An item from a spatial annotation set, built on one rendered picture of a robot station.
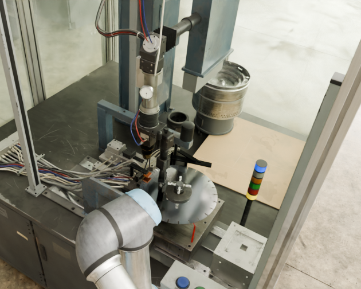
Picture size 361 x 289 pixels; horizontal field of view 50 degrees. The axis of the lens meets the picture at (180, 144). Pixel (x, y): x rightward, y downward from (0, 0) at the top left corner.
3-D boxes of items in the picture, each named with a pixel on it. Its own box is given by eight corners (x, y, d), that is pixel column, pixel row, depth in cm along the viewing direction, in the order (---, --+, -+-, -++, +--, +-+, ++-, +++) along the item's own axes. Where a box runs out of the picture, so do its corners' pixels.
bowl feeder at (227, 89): (246, 121, 241) (259, 70, 217) (225, 148, 219) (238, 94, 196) (202, 104, 251) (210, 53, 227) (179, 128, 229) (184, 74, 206)
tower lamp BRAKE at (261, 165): (267, 167, 153) (269, 162, 151) (263, 174, 150) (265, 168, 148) (256, 163, 154) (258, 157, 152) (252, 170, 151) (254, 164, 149)
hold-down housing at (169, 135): (171, 168, 155) (176, 128, 143) (163, 174, 152) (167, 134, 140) (161, 161, 158) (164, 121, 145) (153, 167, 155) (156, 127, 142)
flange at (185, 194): (195, 199, 161) (196, 195, 159) (170, 204, 157) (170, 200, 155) (186, 180, 168) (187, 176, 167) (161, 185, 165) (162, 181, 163)
